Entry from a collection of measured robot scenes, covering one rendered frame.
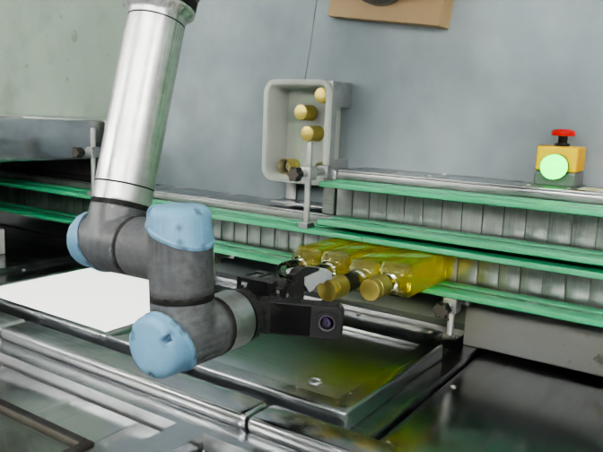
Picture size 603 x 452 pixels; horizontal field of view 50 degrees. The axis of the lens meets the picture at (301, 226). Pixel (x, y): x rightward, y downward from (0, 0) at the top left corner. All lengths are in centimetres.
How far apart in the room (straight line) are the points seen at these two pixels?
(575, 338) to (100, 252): 79
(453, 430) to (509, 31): 75
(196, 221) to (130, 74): 23
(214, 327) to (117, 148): 25
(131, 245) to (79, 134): 118
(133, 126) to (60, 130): 106
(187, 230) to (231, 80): 97
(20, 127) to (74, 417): 100
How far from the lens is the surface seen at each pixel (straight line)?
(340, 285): 100
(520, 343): 123
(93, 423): 97
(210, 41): 171
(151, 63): 86
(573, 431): 103
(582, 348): 121
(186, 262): 73
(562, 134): 124
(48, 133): 187
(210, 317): 76
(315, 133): 144
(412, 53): 140
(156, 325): 73
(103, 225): 83
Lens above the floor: 202
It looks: 55 degrees down
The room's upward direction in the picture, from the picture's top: 102 degrees counter-clockwise
